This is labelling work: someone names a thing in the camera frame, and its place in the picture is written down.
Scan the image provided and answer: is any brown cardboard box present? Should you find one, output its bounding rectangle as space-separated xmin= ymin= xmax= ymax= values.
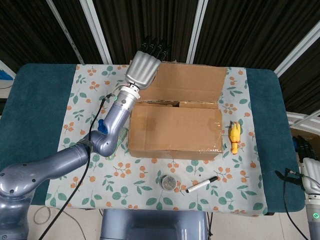
xmin=127 ymin=61 xmax=228 ymax=161

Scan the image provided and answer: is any white metal rack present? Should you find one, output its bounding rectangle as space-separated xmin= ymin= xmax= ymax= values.
xmin=286 ymin=111 xmax=320 ymax=131

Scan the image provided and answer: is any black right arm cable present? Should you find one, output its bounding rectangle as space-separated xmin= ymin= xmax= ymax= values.
xmin=283 ymin=172 xmax=311 ymax=240

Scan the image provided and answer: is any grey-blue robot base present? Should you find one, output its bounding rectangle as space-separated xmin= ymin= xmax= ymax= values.
xmin=99 ymin=208 xmax=210 ymax=240

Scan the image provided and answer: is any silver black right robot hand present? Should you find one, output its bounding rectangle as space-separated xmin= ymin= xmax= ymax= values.
xmin=274 ymin=134 xmax=320 ymax=195

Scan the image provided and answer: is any wide white frame post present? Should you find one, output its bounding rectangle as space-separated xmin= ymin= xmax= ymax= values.
xmin=79 ymin=0 xmax=113 ymax=65

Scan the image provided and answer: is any green handled brush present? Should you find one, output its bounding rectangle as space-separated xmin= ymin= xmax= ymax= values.
xmin=104 ymin=127 xmax=129 ymax=161

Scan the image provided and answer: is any slanted white frame beam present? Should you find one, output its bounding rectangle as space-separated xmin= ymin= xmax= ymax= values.
xmin=273 ymin=24 xmax=320 ymax=77

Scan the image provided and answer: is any teal table cover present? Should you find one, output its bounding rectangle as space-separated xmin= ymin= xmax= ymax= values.
xmin=0 ymin=62 xmax=306 ymax=216

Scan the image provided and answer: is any thin floor cable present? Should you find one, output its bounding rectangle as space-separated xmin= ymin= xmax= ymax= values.
xmin=33 ymin=206 xmax=87 ymax=240

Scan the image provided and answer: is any yellow rubber chicken toy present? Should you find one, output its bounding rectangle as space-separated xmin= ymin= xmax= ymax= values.
xmin=229 ymin=121 xmax=242 ymax=155

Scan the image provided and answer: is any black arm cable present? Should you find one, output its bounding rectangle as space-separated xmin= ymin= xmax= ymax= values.
xmin=38 ymin=92 xmax=113 ymax=240
xmin=283 ymin=172 xmax=311 ymax=240

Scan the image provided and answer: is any floral print tablecloth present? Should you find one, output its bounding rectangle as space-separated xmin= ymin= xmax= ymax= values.
xmin=44 ymin=63 xmax=268 ymax=217

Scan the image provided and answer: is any white and blue object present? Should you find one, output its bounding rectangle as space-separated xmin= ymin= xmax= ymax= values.
xmin=0 ymin=59 xmax=16 ymax=82

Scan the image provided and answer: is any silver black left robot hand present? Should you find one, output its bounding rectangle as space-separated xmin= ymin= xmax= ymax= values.
xmin=124 ymin=36 xmax=172 ymax=90

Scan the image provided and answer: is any blue toy building block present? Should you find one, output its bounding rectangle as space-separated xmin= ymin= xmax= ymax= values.
xmin=97 ymin=119 xmax=110 ymax=135

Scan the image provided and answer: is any thin white frame post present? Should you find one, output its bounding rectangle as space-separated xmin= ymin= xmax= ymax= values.
xmin=46 ymin=0 xmax=85 ymax=66

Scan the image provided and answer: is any clear round jar of pins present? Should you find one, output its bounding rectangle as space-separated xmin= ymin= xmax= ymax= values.
xmin=161 ymin=175 xmax=178 ymax=192

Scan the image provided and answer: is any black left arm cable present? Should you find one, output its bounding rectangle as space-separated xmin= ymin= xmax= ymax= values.
xmin=38 ymin=92 xmax=113 ymax=240

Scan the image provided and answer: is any white marker with black cap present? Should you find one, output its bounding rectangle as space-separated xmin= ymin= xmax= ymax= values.
xmin=185 ymin=176 xmax=219 ymax=194

